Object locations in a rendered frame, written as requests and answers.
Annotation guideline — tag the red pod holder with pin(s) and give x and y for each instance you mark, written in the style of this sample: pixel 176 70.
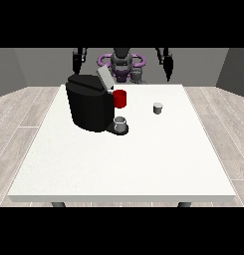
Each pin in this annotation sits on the red pod holder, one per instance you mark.
pixel 120 98

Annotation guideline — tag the small grey coffee pod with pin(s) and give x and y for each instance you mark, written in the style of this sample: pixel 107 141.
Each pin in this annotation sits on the small grey coffee pod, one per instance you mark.
pixel 157 108

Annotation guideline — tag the pale grey machine lid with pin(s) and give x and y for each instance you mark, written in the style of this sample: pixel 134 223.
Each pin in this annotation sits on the pale grey machine lid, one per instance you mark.
pixel 105 77

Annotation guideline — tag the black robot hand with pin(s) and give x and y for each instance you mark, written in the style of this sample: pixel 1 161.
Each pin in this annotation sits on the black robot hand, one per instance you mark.
pixel 78 59
pixel 166 63

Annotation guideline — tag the grey robot trunk purple rings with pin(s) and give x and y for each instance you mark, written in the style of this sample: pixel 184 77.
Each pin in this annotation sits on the grey robot trunk purple rings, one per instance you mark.
pixel 122 64

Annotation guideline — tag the small grey cup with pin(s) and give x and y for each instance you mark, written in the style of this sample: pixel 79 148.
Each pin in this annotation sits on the small grey cup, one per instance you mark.
pixel 120 124

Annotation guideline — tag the black coffee machine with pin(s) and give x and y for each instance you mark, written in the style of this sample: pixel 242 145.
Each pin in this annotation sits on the black coffee machine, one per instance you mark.
pixel 88 104

